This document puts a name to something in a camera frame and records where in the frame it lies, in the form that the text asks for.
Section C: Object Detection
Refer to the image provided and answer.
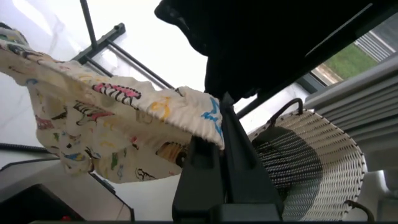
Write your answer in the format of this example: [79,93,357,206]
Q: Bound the window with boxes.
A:
[295,12,398,95]

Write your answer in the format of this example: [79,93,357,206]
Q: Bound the black clothes rack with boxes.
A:
[70,0,398,121]

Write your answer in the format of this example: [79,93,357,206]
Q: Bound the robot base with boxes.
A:
[0,157,136,222]

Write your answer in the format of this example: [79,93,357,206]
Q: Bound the cream printed garment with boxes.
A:
[0,26,225,184]

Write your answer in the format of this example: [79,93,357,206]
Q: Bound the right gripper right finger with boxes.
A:
[220,92,284,216]

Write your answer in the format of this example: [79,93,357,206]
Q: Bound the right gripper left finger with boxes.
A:
[172,135,226,218]

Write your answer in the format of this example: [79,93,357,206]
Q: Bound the white laundry basket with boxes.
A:
[248,97,376,222]

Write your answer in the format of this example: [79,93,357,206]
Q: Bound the black garment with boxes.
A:
[154,0,398,103]

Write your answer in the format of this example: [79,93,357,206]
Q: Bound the black cable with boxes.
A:
[0,142,51,154]

